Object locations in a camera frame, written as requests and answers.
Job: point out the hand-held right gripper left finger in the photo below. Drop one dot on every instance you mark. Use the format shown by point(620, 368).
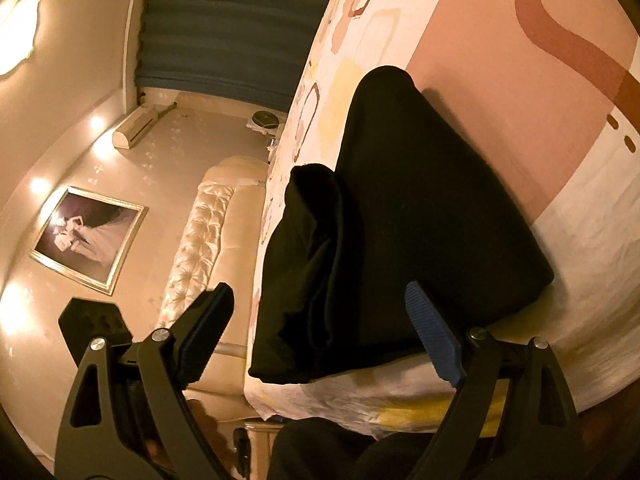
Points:
point(210, 320)

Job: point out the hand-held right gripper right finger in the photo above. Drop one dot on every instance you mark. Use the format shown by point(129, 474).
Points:
point(435, 335)

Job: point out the black pants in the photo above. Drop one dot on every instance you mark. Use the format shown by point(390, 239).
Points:
point(400, 210)

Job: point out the cream tufted bed headboard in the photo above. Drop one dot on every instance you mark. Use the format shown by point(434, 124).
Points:
point(210, 240)

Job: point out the recessed spotlight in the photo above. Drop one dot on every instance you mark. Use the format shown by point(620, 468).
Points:
point(97, 121)
point(39, 186)
point(101, 146)

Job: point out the person's dark clothing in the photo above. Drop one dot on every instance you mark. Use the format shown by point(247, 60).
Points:
point(325, 455)

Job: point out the white air conditioner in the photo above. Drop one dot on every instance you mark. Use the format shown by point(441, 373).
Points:
point(132, 130)

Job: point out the small white desk fan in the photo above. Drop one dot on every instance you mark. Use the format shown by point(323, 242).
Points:
point(265, 119)

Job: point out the round bed with patterned sheet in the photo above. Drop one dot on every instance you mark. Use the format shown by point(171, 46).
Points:
point(500, 85)

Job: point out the teal curtain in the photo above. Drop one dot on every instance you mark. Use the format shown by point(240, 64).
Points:
point(225, 35)

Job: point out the glowing ceiling lamp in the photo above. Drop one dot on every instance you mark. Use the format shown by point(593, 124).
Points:
point(15, 35)

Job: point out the gold framed wall picture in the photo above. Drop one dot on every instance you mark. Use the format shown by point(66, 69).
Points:
point(90, 240)

